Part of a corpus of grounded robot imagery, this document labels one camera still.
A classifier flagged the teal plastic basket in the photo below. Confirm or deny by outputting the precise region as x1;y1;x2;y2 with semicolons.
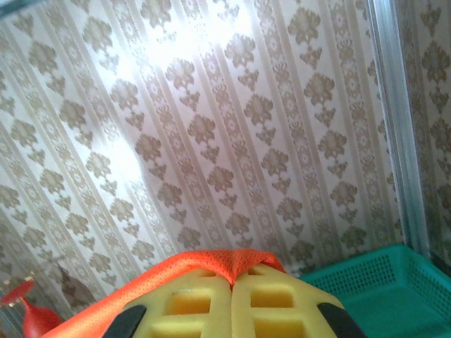
299;244;451;338

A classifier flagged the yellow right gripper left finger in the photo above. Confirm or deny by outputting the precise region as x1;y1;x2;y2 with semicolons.
104;268;234;338

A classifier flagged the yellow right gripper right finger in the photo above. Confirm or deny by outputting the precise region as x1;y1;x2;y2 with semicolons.
231;263;369;338

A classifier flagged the orange t-shirt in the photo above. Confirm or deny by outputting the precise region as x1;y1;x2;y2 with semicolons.
41;247;287;338

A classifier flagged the aluminium frame post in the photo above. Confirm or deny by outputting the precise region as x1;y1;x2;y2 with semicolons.
365;0;431;260

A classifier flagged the red wine glass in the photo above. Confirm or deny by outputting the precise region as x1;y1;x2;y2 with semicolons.
0;280;65;338

